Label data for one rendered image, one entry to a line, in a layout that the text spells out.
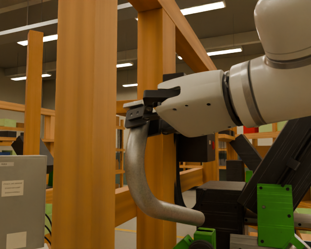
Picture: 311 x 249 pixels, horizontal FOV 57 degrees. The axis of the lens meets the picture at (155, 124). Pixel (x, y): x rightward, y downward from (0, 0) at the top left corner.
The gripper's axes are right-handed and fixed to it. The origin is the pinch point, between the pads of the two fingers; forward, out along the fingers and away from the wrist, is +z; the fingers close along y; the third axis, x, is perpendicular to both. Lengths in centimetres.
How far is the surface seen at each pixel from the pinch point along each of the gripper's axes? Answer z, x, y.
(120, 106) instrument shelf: 26.4, -21.3, -20.3
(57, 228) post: 21.7, 15.3, -4.4
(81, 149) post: 14.5, 2.1, -0.4
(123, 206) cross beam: 29.9, 4.9, -31.2
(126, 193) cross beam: 29.8, 1.3, -31.4
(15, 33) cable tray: 370, -298, -103
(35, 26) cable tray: 324, -294, -109
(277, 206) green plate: -2, -3, -74
